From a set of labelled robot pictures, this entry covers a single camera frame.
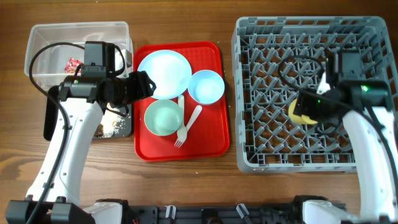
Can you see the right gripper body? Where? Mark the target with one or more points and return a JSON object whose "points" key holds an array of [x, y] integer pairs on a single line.
{"points": [[316, 106]]}

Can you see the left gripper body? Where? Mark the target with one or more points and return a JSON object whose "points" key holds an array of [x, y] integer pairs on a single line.
{"points": [[130, 89]]}

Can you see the yellow cup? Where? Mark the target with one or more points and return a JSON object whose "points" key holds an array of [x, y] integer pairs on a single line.
{"points": [[299, 119]]}

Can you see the food scraps rice and peanuts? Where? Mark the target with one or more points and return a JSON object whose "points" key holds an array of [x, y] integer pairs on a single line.
{"points": [[110, 125]]}

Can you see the green bowl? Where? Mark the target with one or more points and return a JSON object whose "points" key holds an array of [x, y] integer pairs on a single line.
{"points": [[163, 117]]}

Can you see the light blue plate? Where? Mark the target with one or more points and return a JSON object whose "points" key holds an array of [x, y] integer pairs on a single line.
{"points": [[169, 70]]}

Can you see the red snack wrapper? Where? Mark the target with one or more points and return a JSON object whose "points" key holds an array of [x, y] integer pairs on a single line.
{"points": [[72, 65]]}

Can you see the white plastic fork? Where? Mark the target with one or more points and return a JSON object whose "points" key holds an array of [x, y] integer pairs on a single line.
{"points": [[182, 130]]}

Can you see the light blue bowl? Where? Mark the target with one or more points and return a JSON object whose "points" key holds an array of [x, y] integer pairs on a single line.
{"points": [[206, 87]]}

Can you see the white plastic spoon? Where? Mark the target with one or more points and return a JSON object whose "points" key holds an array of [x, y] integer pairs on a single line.
{"points": [[194, 116]]}

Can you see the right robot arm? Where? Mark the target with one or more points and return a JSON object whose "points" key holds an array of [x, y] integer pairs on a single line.
{"points": [[366, 112]]}

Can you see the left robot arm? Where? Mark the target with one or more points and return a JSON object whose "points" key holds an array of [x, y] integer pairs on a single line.
{"points": [[54, 197]]}

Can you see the black waste tray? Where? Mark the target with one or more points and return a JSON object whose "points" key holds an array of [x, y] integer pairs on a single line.
{"points": [[51, 116]]}

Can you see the grey dishwasher rack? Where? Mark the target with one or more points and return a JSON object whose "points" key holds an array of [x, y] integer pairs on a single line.
{"points": [[263, 48]]}

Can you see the clear plastic waste bin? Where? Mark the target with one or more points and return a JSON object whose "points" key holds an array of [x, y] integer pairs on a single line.
{"points": [[49, 67]]}

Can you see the red serving tray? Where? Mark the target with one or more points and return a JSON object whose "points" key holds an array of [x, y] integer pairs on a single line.
{"points": [[209, 135]]}

